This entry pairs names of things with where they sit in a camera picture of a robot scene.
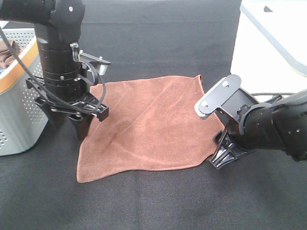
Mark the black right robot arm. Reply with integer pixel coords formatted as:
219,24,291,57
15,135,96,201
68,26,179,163
210,90,307,169

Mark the grey perforated laundry basket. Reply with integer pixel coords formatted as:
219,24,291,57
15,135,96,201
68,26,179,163
0,28,48,156

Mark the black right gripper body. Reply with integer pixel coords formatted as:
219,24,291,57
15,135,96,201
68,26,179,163
214,120,254,158

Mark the black table cloth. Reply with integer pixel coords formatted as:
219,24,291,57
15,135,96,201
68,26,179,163
0,0,307,230

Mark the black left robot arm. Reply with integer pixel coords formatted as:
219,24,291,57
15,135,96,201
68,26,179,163
0,0,109,140

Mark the brown microfiber towel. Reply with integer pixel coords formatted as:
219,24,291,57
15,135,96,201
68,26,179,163
76,75,224,183

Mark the brown towel in basket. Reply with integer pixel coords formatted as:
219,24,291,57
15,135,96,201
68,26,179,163
0,40,22,69

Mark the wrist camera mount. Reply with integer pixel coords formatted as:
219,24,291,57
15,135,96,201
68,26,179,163
194,74,259,122
70,42,111,86

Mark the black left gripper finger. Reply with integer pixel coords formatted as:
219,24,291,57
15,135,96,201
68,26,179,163
68,115,93,141
38,103,66,129

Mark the white woven-pattern storage basket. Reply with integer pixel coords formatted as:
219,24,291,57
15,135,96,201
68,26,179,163
230,0,307,93

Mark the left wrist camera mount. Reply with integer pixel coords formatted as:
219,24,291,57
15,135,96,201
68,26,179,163
70,42,111,86

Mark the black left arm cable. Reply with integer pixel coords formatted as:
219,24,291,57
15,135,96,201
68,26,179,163
0,27,106,113

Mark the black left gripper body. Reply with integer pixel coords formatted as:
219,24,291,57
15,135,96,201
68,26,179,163
26,78,109,122

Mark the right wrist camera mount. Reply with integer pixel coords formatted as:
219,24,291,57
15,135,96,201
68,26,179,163
194,74,259,122

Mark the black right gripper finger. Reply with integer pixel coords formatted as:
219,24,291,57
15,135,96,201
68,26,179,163
210,135,242,169

